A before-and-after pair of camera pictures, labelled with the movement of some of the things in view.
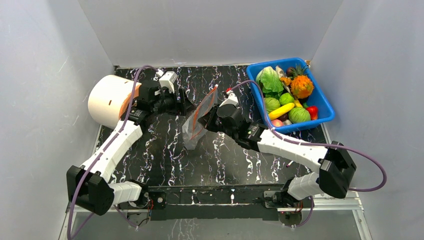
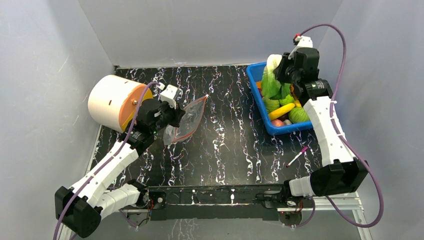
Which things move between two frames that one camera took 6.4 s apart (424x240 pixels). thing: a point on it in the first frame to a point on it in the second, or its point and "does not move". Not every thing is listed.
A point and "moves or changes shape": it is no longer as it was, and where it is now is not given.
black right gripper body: x=214 y=120 to x=284 y=73
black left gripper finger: x=187 y=106 to x=177 y=115
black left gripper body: x=168 y=103 to x=166 y=117
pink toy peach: x=277 y=123 does not move
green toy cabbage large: x=298 y=114 does not move
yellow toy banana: x=283 y=110 does not move
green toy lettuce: x=269 y=82 moves or changes shape
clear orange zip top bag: x=192 y=130 to x=189 y=123
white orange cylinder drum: x=108 y=98 does not move
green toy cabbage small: x=271 y=103 does not move
